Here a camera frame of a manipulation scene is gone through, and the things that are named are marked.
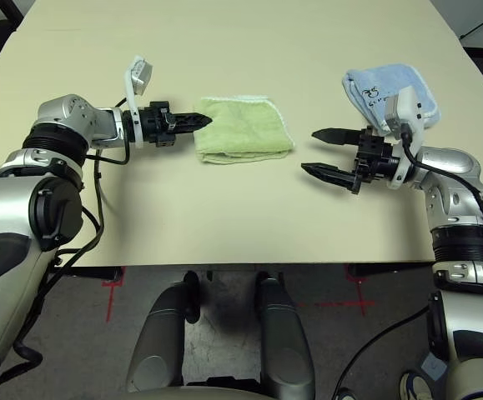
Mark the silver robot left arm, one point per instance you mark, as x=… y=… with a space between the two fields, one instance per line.
x=16 y=216

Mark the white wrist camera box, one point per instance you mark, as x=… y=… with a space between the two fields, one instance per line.
x=408 y=112
x=139 y=73

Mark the grey robot right leg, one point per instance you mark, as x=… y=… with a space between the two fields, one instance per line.
x=285 y=341

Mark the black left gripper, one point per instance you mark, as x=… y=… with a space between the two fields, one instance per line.
x=155 y=125

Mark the black table foot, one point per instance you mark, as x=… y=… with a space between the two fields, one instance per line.
x=387 y=270
x=95 y=273

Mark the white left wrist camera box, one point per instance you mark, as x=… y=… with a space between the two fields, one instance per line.
x=139 y=73

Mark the pale robot waist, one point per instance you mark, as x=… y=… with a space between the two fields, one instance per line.
x=199 y=395

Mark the black metal frame bar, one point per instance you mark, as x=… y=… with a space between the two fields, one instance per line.
x=16 y=10

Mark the white blue sneaker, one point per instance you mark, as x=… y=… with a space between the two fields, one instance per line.
x=416 y=385
x=345 y=394

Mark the light blue folded towel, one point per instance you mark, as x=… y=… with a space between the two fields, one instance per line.
x=391 y=83

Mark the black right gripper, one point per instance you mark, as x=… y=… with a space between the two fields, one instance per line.
x=376 y=160

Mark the small blue floor object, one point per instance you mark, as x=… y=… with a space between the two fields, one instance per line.
x=433 y=367

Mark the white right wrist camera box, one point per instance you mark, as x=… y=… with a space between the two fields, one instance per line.
x=408 y=112

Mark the green towel white trim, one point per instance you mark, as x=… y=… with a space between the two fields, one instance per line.
x=245 y=129

